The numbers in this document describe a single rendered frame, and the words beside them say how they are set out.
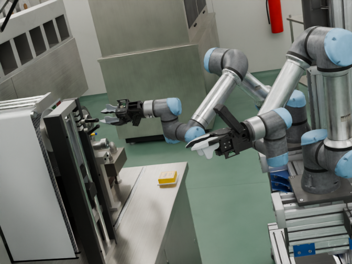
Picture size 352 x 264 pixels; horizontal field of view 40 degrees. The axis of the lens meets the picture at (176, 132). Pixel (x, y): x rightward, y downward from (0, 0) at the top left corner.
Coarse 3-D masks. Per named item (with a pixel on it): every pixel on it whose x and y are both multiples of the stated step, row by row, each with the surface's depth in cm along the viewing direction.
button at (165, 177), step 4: (164, 172) 210; (168, 172) 209; (172, 172) 209; (176, 172) 209; (160, 176) 208; (164, 176) 207; (168, 176) 206; (172, 176) 205; (176, 176) 208; (160, 180) 205; (164, 180) 205; (168, 180) 205; (172, 180) 204
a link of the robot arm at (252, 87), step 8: (216, 48) 220; (224, 48) 218; (208, 56) 219; (216, 56) 215; (208, 64) 219; (216, 64) 215; (216, 72) 219; (248, 72) 229; (248, 80) 228; (256, 80) 232; (240, 88) 232; (248, 88) 231; (256, 88) 232; (264, 88) 236; (256, 96) 236; (264, 96) 237; (256, 104) 243
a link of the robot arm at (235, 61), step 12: (228, 60) 208; (240, 60) 207; (228, 72) 205; (240, 72) 205; (216, 84) 205; (228, 84) 204; (216, 96) 202; (204, 108) 200; (192, 120) 199; (204, 120) 199; (180, 132) 199; (192, 132) 194; (204, 132) 197
